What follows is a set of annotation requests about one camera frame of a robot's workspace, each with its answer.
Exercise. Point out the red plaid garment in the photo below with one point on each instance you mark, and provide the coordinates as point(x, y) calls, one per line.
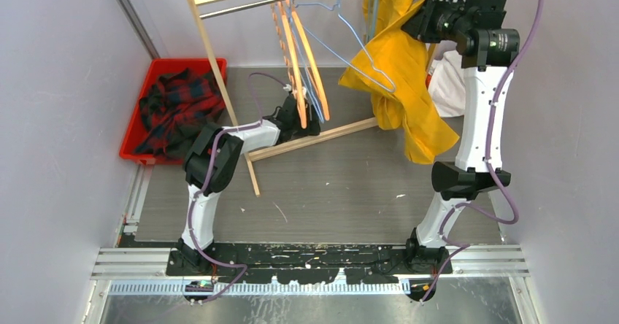
point(174, 110)

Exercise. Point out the orange plastic hanger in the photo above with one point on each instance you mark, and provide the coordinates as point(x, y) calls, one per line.
point(311, 79)

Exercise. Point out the aluminium rail frame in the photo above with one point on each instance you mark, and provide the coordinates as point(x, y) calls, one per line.
point(142, 270)

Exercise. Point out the red plastic bin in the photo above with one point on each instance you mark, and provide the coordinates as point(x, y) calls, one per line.
point(135, 128)

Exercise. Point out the yellow pleated skirt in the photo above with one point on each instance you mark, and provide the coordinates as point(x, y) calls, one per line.
point(392, 69)

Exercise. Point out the teal plastic hanger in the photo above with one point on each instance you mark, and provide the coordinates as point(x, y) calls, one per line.
point(371, 15)

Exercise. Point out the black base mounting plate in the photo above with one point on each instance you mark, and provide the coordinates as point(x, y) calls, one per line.
point(320, 263)

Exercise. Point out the light blue wire hanger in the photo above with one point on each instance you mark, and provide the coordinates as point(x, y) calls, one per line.
point(340, 41)

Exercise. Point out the wooden clothes rack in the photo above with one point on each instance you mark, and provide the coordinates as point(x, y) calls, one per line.
point(364, 164)

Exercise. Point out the white cloth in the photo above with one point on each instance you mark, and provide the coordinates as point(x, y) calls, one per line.
point(446, 85)

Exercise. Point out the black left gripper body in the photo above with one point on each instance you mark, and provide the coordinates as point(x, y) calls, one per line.
point(312, 128)

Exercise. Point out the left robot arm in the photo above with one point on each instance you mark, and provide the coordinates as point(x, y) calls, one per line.
point(210, 165)

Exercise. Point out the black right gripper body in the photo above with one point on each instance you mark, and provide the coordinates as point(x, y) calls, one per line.
point(438, 18)

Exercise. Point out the orange notched hanger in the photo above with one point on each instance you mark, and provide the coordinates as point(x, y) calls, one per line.
point(288, 47)

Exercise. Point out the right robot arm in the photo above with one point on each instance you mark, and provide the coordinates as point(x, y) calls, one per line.
point(488, 52)

